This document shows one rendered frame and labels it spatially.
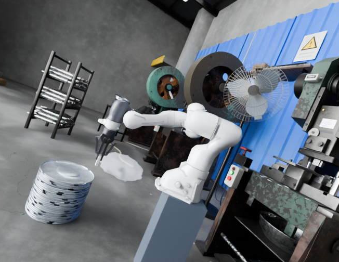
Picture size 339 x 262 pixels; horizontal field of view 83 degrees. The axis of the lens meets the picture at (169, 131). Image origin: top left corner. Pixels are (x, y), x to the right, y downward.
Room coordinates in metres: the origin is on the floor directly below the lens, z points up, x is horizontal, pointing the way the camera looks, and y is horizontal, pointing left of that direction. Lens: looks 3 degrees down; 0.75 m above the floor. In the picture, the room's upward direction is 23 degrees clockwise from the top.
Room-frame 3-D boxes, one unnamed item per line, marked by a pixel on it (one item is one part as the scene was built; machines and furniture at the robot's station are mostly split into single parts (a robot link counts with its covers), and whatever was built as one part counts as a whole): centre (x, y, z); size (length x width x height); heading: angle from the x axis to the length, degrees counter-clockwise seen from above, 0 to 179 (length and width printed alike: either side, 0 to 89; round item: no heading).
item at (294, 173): (1.07, -0.73, 0.72); 0.25 x 0.14 x 0.14; 114
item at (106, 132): (1.13, 0.33, 0.51); 0.08 x 0.07 x 0.09; 113
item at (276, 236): (1.14, -0.89, 0.36); 0.34 x 0.34 x 0.10
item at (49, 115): (2.40, 1.43, 0.47); 0.46 x 0.43 x 0.95; 94
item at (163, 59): (6.87, 0.91, 2.44); 1.25 x 0.92 x 0.27; 24
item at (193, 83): (2.86, -0.52, 0.87); 1.53 x 0.99 x 1.74; 112
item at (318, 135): (1.12, -0.86, 1.04); 0.17 x 0.15 x 0.30; 114
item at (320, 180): (1.13, -0.89, 0.76); 0.15 x 0.09 x 0.05; 24
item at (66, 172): (1.08, 0.45, 0.24); 0.29 x 0.29 x 0.01
